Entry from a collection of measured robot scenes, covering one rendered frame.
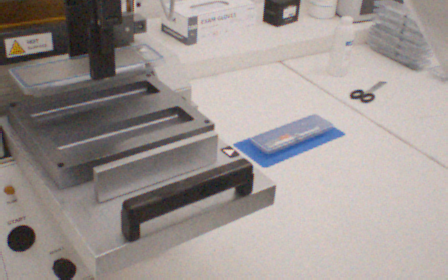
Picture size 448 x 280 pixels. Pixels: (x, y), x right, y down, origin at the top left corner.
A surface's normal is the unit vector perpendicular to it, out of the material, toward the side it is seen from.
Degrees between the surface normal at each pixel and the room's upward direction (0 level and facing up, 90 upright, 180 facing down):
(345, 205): 0
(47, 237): 65
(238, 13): 87
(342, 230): 0
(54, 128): 0
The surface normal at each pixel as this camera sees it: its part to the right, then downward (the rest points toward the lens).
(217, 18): 0.62, 0.39
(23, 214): 0.55, 0.04
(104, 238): 0.07, -0.86
